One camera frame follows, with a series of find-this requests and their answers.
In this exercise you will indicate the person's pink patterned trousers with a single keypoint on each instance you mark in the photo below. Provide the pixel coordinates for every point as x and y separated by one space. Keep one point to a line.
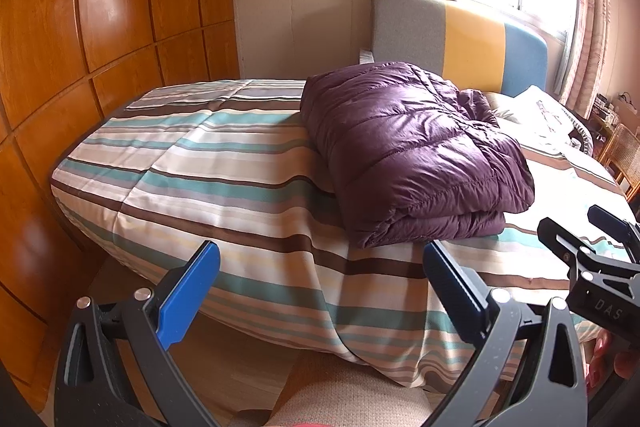
350 423

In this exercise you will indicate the white printed pillow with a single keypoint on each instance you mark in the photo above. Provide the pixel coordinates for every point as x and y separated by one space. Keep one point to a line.
540 117

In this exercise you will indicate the grey yellow blue headboard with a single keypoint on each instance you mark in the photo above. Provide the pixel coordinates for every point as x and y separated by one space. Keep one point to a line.
470 42

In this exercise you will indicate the cluttered side table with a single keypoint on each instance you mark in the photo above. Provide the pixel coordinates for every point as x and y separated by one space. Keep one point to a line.
612 109

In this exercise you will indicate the person's right hand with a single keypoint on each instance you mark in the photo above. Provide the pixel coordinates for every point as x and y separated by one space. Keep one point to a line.
627 362

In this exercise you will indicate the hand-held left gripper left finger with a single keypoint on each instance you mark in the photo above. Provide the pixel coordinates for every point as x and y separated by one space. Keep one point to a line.
187 294

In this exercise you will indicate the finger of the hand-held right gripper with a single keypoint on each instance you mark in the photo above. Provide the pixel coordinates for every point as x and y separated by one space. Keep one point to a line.
617 229
567 242

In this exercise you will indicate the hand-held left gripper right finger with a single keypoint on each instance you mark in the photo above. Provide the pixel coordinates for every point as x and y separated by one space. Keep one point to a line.
455 294

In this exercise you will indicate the rattan chair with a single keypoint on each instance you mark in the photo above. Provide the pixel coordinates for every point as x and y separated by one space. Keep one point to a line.
622 157

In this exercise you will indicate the wooden wardrobe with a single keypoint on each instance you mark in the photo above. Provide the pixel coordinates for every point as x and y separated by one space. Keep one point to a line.
100 7

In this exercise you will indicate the beige floor rug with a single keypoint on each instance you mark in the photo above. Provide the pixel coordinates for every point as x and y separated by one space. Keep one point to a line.
350 387

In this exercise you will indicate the purple down jacket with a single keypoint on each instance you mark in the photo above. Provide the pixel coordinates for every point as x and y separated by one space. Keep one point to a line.
415 147

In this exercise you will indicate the bed with striped cover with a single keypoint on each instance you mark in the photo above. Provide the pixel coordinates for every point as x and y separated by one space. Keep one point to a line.
200 187

